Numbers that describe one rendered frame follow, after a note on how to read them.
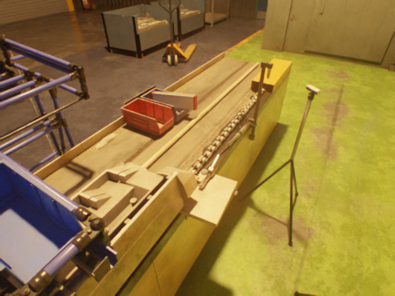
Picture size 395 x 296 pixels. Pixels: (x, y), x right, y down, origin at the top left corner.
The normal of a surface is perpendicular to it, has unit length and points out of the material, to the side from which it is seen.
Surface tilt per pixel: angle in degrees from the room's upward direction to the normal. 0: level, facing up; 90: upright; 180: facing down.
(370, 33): 90
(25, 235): 6
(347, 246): 0
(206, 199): 0
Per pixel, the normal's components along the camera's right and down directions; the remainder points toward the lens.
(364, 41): -0.50, 0.54
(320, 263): 0.00, -0.79
